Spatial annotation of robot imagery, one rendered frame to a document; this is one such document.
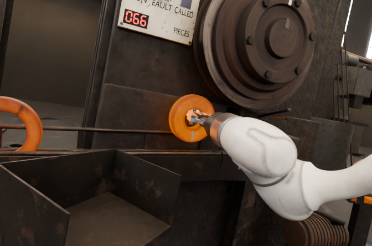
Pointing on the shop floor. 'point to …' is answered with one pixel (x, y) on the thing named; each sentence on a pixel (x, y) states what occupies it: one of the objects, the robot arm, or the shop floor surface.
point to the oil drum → (332, 144)
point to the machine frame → (125, 104)
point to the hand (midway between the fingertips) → (192, 112)
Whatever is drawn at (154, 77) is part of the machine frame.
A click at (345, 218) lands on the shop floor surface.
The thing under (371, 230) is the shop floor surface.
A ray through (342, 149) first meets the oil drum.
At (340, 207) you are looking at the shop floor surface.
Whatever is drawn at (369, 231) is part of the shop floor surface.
